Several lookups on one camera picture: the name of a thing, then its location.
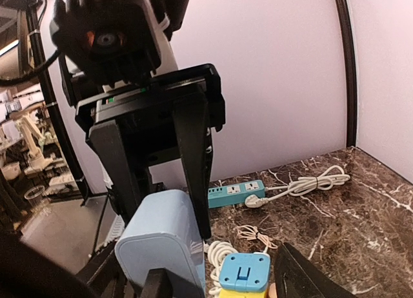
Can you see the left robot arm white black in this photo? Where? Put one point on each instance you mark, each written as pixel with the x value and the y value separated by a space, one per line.
pixel 135 106

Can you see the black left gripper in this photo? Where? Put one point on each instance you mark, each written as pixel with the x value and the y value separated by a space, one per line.
pixel 134 128

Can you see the light blue charger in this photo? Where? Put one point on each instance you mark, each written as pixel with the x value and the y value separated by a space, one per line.
pixel 163 233

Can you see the yellow cube socket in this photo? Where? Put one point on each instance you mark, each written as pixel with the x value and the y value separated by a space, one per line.
pixel 224 293

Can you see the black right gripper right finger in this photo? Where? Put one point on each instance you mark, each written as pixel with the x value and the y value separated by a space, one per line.
pixel 296 276

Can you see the left black frame post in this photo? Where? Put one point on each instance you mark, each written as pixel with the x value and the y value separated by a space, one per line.
pixel 350 70

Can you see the teal power strip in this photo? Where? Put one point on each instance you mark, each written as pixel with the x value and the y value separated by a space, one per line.
pixel 234 194

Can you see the pink charger plug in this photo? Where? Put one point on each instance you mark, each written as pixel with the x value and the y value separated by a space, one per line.
pixel 272 293

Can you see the blue adapter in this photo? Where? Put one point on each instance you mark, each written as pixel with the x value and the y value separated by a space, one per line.
pixel 245 272

